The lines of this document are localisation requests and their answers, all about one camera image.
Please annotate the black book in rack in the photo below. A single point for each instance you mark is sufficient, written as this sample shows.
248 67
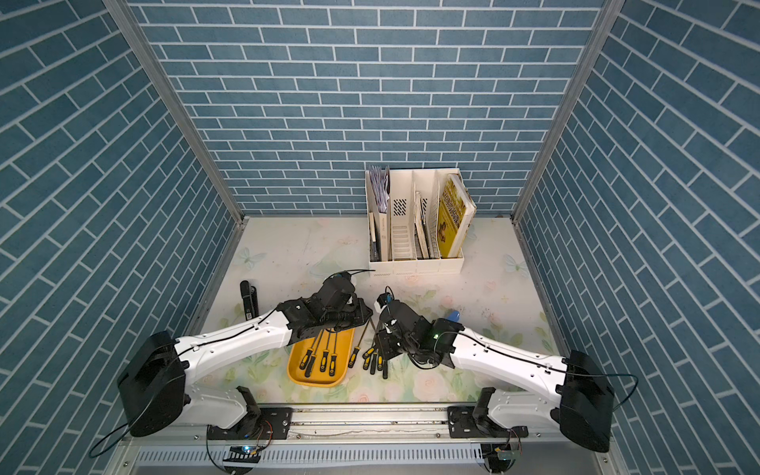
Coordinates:
374 249

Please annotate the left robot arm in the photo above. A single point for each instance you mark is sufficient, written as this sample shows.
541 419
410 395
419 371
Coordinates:
159 387

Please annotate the yellow plastic storage box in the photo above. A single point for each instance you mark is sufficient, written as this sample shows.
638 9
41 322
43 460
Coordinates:
319 379

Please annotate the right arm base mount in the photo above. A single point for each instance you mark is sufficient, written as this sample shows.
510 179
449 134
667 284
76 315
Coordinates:
500 415

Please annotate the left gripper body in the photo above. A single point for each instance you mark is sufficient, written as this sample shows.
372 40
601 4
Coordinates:
349 315

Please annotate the yellow book in rack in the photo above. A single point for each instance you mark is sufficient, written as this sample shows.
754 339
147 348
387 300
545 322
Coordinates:
454 215

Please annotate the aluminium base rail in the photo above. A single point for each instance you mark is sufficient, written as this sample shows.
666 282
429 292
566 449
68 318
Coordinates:
367 438

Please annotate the purple patterned papers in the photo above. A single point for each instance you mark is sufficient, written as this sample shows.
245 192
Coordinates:
380 183

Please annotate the white file organizer rack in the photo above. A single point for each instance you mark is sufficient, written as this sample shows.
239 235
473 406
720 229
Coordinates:
406 233

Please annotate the black stapler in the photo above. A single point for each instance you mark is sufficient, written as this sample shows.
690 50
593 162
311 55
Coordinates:
250 300

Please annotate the file tool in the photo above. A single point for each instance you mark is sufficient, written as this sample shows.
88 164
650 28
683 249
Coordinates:
380 359
326 353
316 358
356 349
333 355
369 359

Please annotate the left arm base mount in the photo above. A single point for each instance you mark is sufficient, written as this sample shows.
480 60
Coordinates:
233 415

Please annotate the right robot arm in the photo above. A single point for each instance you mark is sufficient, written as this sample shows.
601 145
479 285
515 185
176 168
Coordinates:
575 393

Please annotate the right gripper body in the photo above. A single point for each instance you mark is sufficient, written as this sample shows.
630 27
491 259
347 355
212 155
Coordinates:
390 344

